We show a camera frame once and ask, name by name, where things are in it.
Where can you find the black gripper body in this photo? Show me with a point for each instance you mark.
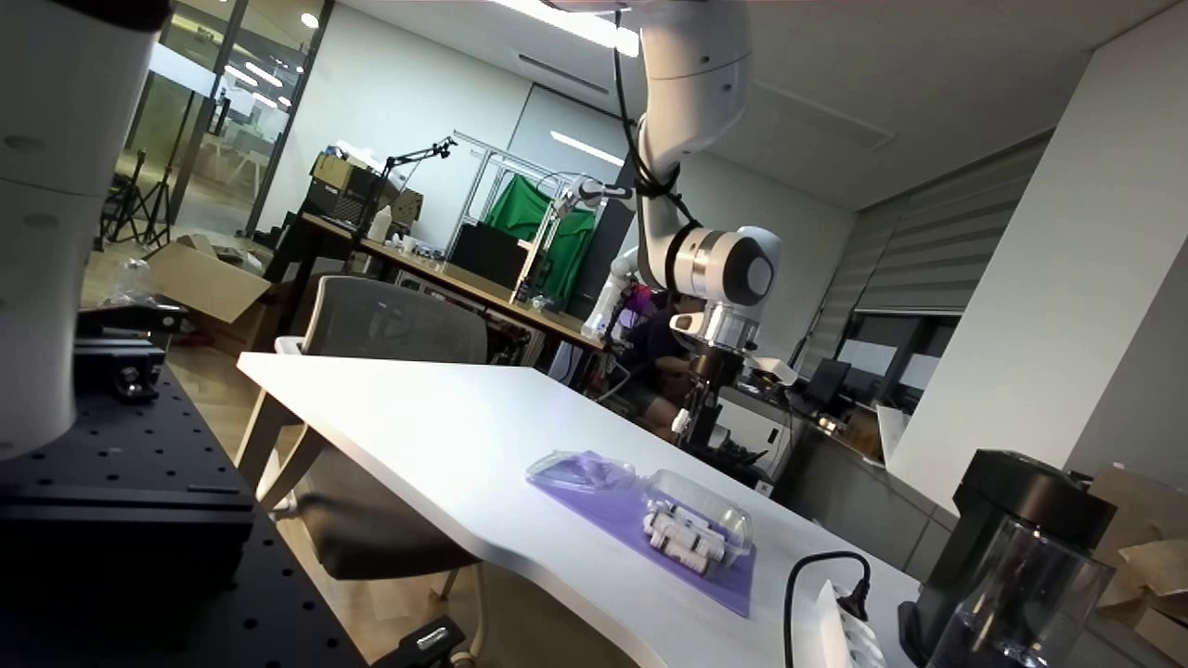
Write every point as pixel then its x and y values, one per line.
pixel 714 367

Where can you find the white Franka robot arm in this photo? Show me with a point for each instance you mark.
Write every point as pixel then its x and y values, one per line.
pixel 691 136

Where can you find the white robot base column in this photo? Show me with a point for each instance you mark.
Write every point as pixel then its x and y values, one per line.
pixel 58 225

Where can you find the clear plastic box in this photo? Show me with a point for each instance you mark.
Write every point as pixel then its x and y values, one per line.
pixel 691 523

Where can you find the open cardboard box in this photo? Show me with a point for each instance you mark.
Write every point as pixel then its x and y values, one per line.
pixel 204 280

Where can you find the grey equipment case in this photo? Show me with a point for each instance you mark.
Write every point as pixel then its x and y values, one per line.
pixel 755 433

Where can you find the seated person in dark shirt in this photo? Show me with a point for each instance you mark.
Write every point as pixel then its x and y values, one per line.
pixel 642 337

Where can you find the small white bottle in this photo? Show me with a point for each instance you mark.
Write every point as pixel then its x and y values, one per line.
pixel 670 518
pixel 691 557
pixel 684 536

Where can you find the purple mat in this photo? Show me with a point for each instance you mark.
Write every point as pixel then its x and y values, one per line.
pixel 606 504

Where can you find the green cloth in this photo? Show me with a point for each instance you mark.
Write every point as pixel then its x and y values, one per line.
pixel 545 226

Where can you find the long wooden desk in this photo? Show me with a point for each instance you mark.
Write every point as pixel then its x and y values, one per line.
pixel 446 283

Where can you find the grey office chair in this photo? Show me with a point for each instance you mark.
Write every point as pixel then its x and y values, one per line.
pixel 385 334

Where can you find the black blender with clear jar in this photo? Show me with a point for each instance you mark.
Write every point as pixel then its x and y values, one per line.
pixel 1016 557

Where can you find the black labelled clamp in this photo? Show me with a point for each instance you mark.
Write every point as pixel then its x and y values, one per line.
pixel 420 642

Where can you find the brown cardboard boxes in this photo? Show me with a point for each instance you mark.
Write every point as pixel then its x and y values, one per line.
pixel 1143 557

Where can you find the black perforated breadboard table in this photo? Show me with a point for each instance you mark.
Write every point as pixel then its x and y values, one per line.
pixel 136 520

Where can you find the white power strip with switch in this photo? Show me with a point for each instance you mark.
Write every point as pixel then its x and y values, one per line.
pixel 849 630

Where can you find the grey table leg frame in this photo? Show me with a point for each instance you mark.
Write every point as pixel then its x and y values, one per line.
pixel 264 439

